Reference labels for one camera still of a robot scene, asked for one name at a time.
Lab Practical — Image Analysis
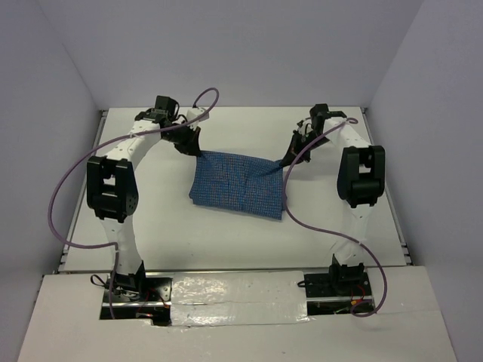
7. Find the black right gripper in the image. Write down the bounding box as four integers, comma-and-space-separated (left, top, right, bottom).
281, 130, 331, 167

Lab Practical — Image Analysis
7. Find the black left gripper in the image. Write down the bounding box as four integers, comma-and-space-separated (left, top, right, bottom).
162, 121, 200, 157

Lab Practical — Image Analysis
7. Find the blue checkered long sleeve shirt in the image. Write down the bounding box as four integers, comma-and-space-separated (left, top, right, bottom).
189, 151, 284, 220

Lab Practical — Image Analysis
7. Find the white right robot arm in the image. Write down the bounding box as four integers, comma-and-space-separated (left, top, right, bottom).
279, 103, 386, 295

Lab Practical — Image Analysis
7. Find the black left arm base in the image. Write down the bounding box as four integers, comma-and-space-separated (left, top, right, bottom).
100, 275, 173, 327

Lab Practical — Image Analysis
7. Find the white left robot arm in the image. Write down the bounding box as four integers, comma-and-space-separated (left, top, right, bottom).
87, 96, 209, 301

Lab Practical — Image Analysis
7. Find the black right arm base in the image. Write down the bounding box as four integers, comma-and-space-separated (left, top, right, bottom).
297, 256, 375, 316

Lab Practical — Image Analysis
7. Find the white taped cover sheet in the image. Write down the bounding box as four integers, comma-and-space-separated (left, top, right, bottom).
171, 271, 309, 327

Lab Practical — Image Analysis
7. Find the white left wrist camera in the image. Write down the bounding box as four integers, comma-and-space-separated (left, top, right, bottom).
185, 107, 209, 130

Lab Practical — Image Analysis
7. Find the aluminium table edge rail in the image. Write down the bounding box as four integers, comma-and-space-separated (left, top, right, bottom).
360, 107, 414, 265

